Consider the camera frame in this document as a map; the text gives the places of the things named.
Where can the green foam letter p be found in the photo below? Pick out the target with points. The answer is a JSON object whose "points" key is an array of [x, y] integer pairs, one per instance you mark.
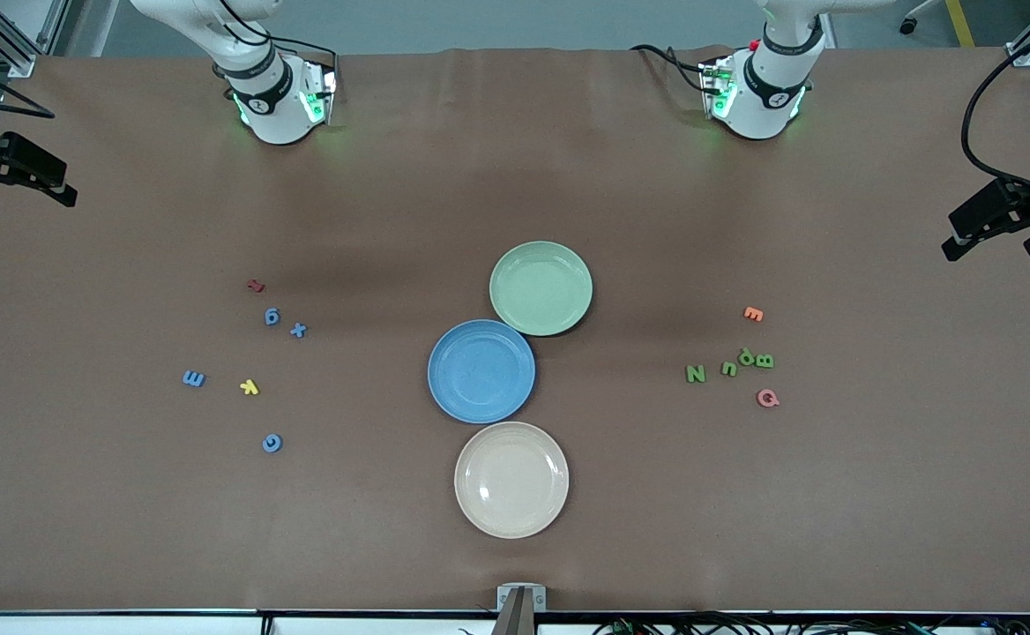
{"points": [[742, 356]]}

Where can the yellow foam letter k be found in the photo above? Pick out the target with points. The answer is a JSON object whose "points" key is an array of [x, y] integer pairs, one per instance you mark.
{"points": [[249, 386]]}

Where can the grey metal mounting bracket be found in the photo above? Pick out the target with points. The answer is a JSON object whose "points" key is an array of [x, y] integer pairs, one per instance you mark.
{"points": [[503, 598]]}

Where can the orange foam letter E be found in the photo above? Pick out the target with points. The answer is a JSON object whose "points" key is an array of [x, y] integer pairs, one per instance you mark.
{"points": [[752, 313]]}

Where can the green round plate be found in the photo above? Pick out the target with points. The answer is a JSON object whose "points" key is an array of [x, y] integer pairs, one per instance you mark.
{"points": [[541, 295]]}

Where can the black office chair caster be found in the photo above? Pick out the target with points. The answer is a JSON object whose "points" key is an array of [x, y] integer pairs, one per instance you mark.
{"points": [[908, 26]]}

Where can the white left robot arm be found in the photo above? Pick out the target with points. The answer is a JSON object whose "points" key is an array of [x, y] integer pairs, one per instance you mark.
{"points": [[766, 97]]}

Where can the green foam letter B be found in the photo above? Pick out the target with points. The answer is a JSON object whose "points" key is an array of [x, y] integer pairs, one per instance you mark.
{"points": [[765, 361]]}

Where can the blue round plate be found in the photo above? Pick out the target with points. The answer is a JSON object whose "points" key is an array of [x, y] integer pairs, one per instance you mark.
{"points": [[480, 379]]}

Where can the brown table cover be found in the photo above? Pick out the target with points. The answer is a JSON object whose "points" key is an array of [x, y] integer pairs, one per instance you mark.
{"points": [[832, 529]]}

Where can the beige round plate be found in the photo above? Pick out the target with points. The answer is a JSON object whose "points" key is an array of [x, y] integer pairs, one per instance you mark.
{"points": [[511, 485]]}

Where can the blue foam letter E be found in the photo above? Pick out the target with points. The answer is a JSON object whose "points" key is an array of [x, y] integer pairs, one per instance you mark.
{"points": [[194, 378]]}

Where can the green foam letter N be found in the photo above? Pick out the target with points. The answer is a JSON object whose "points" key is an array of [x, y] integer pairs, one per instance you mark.
{"points": [[696, 374]]}

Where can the camera mounting post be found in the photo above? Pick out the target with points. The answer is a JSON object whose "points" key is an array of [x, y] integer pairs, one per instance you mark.
{"points": [[515, 619]]}

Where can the white table edge rail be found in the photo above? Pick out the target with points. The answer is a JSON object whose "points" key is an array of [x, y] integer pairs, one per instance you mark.
{"points": [[127, 627]]}

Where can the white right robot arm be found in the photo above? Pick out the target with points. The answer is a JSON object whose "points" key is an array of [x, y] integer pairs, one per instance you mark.
{"points": [[272, 106]]}

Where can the pink foam letter Q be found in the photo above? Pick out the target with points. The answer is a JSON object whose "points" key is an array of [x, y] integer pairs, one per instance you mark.
{"points": [[760, 399]]}

